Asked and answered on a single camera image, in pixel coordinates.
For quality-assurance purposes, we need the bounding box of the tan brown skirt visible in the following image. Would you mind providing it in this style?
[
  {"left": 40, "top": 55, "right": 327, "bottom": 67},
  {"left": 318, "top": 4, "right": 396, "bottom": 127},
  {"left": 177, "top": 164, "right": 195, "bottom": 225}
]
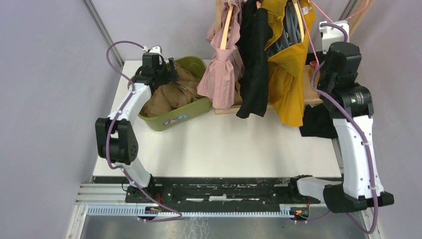
[{"left": 140, "top": 63, "right": 203, "bottom": 118}]

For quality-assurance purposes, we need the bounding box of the yellow skirt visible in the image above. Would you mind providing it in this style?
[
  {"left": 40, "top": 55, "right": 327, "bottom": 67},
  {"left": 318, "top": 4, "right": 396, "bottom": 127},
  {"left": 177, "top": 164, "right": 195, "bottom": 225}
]
[{"left": 262, "top": 0, "right": 316, "bottom": 127}]

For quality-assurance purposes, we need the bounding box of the cream hanger of yellow skirt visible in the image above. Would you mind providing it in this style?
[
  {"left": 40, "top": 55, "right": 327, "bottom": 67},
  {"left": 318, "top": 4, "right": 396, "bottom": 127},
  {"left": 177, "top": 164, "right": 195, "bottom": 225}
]
[{"left": 292, "top": 0, "right": 305, "bottom": 42}]

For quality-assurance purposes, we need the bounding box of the pink wire hanger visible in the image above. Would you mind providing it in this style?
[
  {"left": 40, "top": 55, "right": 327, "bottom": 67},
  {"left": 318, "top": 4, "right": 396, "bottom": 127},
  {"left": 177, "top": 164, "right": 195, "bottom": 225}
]
[{"left": 306, "top": 0, "right": 374, "bottom": 64}]

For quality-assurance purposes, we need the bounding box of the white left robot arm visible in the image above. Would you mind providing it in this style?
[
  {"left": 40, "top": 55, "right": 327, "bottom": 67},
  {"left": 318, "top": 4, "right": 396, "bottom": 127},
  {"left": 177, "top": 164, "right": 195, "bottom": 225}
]
[{"left": 95, "top": 53, "right": 179, "bottom": 203}]

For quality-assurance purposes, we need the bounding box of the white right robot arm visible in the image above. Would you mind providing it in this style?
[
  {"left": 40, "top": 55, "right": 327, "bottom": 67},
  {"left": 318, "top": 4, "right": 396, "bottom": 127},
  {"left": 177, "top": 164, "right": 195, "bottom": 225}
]
[{"left": 287, "top": 41, "right": 395, "bottom": 214}]

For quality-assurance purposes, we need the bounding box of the pink pleated skirt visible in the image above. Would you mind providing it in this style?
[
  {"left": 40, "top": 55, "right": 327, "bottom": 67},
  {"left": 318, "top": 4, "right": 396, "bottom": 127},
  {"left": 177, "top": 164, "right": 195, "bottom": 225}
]
[{"left": 197, "top": 0, "right": 244, "bottom": 111}]

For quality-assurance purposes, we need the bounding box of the black skirt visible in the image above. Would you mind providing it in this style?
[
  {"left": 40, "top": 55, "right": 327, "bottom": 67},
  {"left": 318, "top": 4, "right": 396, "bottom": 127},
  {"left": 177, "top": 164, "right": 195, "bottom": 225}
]
[{"left": 236, "top": 0, "right": 273, "bottom": 119}]

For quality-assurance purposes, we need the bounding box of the olive green plastic basket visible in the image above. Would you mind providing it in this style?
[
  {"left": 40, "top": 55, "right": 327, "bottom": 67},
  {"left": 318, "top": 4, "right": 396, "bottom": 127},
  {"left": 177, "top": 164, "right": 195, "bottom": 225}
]
[{"left": 138, "top": 56, "right": 212, "bottom": 131}]

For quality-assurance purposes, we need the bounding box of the aluminium corner profile left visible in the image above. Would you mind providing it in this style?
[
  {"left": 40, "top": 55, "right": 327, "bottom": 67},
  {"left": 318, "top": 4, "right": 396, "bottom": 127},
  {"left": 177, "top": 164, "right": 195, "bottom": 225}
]
[{"left": 82, "top": 0, "right": 124, "bottom": 67}]

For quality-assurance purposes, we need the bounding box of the aluminium corner profile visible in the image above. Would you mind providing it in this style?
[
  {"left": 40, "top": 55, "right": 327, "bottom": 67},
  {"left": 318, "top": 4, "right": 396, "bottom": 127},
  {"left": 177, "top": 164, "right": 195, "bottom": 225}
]
[
  {"left": 338, "top": 0, "right": 360, "bottom": 20},
  {"left": 82, "top": 0, "right": 124, "bottom": 67}
]

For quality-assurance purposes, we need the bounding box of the small pink cloth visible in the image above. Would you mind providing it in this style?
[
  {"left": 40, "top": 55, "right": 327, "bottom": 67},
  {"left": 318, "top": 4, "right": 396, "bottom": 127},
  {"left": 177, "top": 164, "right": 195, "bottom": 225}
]
[{"left": 309, "top": 61, "right": 319, "bottom": 69}]

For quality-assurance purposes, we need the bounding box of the black cloth on table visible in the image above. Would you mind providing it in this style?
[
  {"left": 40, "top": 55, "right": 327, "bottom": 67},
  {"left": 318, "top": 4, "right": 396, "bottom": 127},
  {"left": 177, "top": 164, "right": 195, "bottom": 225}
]
[{"left": 299, "top": 104, "right": 338, "bottom": 139}]

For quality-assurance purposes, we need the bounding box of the aluminium corner profile right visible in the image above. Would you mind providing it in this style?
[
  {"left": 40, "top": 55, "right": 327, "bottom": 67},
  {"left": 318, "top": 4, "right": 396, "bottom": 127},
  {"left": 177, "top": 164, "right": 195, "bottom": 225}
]
[{"left": 338, "top": 0, "right": 360, "bottom": 20}]

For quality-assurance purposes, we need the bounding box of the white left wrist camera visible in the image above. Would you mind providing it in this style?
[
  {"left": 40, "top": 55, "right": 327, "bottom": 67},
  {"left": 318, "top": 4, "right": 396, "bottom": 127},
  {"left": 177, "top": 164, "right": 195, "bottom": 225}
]
[{"left": 143, "top": 45, "right": 162, "bottom": 56}]

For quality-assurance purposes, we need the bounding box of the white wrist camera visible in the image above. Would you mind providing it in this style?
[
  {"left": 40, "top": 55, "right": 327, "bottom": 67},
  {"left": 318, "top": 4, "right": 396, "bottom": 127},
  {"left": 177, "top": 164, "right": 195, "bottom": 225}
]
[
  {"left": 143, "top": 45, "right": 162, "bottom": 56},
  {"left": 319, "top": 20, "right": 349, "bottom": 55}
]

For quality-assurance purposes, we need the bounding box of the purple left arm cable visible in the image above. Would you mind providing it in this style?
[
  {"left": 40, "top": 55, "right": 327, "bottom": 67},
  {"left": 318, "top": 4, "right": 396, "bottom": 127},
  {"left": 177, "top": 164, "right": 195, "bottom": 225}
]
[{"left": 105, "top": 40, "right": 183, "bottom": 223}]

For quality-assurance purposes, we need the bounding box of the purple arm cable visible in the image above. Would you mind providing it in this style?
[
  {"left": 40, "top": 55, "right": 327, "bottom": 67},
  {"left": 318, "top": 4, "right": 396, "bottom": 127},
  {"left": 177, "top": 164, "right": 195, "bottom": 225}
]
[
  {"left": 311, "top": 22, "right": 379, "bottom": 235},
  {"left": 105, "top": 40, "right": 183, "bottom": 223}
]

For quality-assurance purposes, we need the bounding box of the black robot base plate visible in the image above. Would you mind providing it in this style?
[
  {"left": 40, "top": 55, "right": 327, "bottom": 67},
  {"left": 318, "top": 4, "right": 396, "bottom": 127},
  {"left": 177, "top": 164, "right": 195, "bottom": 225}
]
[{"left": 92, "top": 176, "right": 350, "bottom": 213}]

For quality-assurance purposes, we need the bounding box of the grey slotted cable duct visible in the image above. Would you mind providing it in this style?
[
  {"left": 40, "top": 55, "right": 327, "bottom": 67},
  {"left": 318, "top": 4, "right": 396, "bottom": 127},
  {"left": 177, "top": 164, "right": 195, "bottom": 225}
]
[{"left": 86, "top": 206, "right": 292, "bottom": 219}]

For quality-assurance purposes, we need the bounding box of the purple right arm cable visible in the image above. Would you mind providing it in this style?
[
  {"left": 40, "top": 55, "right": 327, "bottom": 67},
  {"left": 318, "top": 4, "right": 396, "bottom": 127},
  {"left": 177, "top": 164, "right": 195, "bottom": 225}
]
[{"left": 311, "top": 22, "right": 379, "bottom": 235}]

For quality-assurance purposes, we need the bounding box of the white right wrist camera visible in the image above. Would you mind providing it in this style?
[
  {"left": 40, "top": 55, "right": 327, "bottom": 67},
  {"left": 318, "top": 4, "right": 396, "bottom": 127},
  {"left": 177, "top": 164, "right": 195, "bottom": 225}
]
[{"left": 319, "top": 20, "right": 349, "bottom": 55}]

